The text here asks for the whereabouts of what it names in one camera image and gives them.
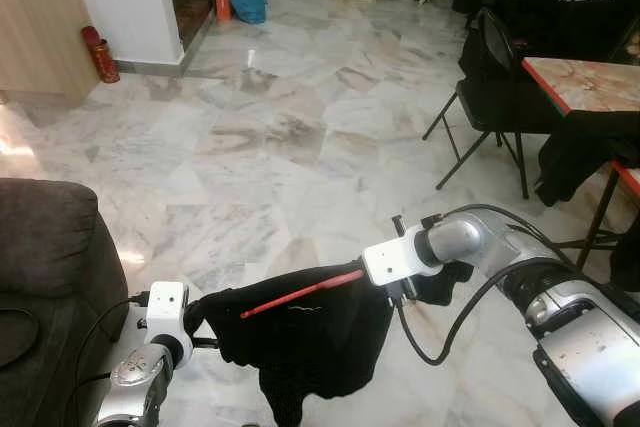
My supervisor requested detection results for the pink plastic hanger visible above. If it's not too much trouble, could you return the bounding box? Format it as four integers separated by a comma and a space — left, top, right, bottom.
240, 268, 367, 320

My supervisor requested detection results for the plain black shirt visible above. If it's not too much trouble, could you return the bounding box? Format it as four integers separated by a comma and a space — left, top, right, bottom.
537, 110, 640, 293
185, 260, 476, 427

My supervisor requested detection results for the dark brown sofa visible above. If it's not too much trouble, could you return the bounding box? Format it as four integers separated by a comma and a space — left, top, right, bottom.
0, 177, 136, 427

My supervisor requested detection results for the black folding chair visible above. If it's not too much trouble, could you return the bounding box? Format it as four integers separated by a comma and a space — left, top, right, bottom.
422, 7, 546, 200

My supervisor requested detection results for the red cylindrical tin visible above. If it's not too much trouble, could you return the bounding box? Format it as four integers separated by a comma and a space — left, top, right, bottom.
82, 25, 121, 85

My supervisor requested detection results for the black piano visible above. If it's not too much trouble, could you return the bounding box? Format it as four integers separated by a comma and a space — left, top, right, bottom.
452, 0, 640, 63

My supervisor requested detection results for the light wood cabinet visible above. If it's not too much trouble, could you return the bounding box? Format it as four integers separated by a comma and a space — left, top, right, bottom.
0, 0, 101, 108

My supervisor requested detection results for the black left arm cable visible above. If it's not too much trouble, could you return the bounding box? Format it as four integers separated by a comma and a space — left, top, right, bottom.
60, 292, 151, 427

